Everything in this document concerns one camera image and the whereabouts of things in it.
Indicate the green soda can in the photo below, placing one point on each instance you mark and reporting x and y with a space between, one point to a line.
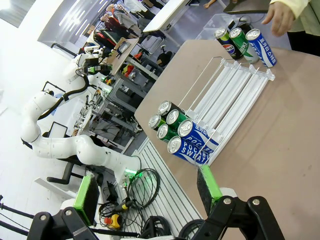
163 131
175 117
243 47

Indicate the person's right forearm yellow sleeve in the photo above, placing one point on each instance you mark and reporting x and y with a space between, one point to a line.
295 6

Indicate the person in yellow shirt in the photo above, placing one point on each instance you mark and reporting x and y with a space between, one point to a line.
310 22

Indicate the wooden board workbench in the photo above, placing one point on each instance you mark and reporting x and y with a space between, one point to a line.
120 62

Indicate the yellow red emergency stop button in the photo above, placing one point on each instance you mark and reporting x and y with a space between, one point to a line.
113 220

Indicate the clear plastic storage bin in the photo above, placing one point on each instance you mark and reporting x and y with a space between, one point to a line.
215 25

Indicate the black Pepsi can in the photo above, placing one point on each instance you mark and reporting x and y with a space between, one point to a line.
155 121
164 107
228 46

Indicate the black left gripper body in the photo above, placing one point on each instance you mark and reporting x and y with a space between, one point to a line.
92 62

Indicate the mannequin in grey clothes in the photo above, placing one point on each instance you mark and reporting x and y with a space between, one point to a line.
122 18

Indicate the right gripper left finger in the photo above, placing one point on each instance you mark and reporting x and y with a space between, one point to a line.
86 197

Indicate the mannequin in dark red clothes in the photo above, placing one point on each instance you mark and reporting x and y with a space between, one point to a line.
110 23

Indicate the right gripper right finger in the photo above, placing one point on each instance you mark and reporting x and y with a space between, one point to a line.
212 188

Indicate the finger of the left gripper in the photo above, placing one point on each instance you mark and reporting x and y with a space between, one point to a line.
93 69
106 67

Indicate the grey metal shelf frame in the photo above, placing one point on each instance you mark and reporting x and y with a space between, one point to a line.
116 91

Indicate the clear acrylic can rack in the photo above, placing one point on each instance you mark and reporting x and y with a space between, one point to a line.
237 87

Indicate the blue Pocari Sweat can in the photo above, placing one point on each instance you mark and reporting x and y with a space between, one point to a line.
263 52
190 152
186 128

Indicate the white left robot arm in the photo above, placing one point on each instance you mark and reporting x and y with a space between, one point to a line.
62 147

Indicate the slotted aluminium base plate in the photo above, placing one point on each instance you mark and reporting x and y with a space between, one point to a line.
170 195

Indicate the person's right hand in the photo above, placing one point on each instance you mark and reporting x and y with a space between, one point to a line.
281 17

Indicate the dark brown serving tray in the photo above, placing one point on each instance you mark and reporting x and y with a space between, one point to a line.
245 6

